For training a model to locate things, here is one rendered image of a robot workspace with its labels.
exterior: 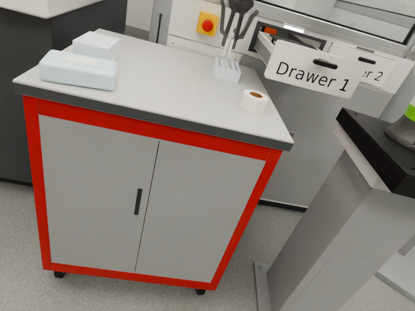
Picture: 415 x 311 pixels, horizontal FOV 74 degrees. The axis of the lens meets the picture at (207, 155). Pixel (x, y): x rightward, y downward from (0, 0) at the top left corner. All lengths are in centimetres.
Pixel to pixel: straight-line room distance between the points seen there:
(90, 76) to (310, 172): 121
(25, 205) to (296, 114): 128
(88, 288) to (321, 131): 119
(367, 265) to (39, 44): 127
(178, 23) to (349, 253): 99
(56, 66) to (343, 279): 101
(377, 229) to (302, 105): 65
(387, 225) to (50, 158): 91
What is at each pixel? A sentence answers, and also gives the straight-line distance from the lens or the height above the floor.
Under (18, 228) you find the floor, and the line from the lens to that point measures 140.
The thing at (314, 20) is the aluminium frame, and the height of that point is 98.
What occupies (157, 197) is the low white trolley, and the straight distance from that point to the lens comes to 78.
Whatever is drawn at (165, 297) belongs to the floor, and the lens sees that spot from 119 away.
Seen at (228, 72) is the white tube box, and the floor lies 79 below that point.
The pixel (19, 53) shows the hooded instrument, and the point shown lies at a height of 65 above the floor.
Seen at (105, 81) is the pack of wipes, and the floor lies 79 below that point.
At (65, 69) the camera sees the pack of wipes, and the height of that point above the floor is 80.
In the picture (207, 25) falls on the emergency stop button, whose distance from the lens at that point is 110.
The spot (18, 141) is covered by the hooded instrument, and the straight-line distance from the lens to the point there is 136.
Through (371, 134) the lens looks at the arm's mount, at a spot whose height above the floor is 81.
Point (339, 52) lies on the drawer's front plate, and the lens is 130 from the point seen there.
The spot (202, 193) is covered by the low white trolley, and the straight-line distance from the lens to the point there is 76.
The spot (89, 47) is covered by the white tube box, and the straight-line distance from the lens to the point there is 81.
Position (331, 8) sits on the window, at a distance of 128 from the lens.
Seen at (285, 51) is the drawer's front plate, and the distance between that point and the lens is 88.
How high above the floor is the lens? 104
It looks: 32 degrees down
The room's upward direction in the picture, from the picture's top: 17 degrees clockwise
